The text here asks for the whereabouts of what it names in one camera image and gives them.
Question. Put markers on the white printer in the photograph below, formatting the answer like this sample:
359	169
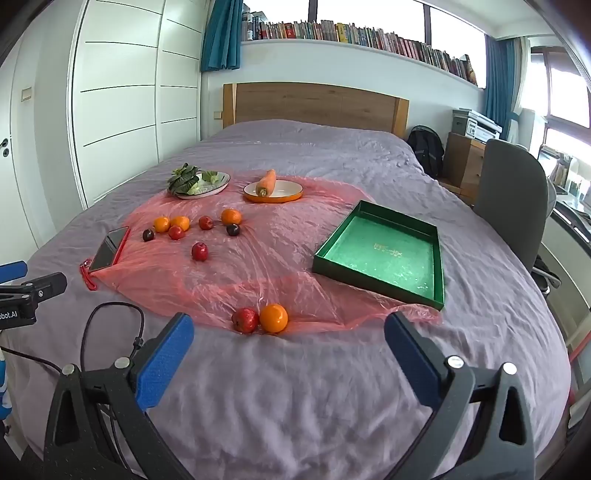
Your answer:
485	127

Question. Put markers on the smartphone in red case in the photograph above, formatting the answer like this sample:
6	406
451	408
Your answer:
108	249

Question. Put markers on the black backpack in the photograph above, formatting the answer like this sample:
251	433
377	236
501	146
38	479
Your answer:
425	150

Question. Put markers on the long teal curtain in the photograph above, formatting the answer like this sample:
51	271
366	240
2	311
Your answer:
501	83

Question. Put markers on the orange rimmed plate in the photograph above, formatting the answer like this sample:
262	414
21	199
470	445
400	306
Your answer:
288	189

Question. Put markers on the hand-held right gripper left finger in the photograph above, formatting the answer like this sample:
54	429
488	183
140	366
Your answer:
164	364

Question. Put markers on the grey storage box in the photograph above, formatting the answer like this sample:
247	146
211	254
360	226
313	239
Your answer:
459	123

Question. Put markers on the smooth orange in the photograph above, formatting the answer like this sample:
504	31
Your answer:
161	224
273	318

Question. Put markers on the carrot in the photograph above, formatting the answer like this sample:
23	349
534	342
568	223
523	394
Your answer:
268	182

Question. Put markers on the pink plastic sheet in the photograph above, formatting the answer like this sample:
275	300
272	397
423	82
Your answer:
277	258

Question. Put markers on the grey office chair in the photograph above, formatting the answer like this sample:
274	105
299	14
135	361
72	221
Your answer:
508	198

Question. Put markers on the dark plum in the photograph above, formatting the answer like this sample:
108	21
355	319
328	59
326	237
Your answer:
148	235
233	230

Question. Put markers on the patterned silver plate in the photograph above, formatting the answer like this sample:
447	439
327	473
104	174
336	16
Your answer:
218	182

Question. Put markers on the short teal curtain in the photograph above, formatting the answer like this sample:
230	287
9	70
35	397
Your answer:
221	34

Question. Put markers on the row of books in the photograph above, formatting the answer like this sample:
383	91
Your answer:
360	36

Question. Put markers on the cluttered desk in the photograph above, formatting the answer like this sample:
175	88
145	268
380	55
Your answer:
570	203

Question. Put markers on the wooden dresser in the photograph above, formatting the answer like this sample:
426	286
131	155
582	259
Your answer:
464	161

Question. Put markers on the white door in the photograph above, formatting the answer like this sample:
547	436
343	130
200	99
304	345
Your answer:
14	194

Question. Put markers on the green tray box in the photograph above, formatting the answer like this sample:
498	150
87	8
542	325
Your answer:
388	258

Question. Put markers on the white wardrobe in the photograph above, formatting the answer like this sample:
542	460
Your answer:
129	115

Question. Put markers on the red plum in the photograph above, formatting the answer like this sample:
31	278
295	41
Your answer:
206	223

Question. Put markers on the light switch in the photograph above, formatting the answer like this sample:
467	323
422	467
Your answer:
27	93

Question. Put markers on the red apple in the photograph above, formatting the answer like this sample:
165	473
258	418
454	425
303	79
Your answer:
200	251
245	320
176	233

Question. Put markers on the bok choy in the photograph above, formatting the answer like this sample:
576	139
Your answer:
184	177

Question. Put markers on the window with dark frame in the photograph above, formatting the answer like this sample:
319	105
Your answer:
565	92

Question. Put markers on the wide window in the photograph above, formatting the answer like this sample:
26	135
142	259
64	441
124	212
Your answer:
369	11

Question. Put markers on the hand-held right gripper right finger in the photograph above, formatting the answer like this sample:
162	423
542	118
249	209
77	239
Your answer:
413	364

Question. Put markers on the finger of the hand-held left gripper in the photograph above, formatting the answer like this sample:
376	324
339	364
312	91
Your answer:
46	285
13	271

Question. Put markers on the wooden headboard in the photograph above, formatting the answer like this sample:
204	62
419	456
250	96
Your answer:
314	104

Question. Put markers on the mandarin orange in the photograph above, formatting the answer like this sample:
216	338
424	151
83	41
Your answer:
181	222
231	216

